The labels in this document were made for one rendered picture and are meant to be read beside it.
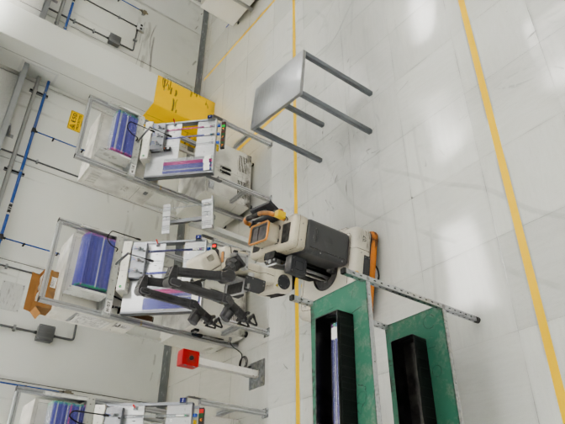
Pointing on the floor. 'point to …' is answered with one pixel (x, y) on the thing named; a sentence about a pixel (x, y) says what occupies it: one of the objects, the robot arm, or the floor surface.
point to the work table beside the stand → (290, 74)
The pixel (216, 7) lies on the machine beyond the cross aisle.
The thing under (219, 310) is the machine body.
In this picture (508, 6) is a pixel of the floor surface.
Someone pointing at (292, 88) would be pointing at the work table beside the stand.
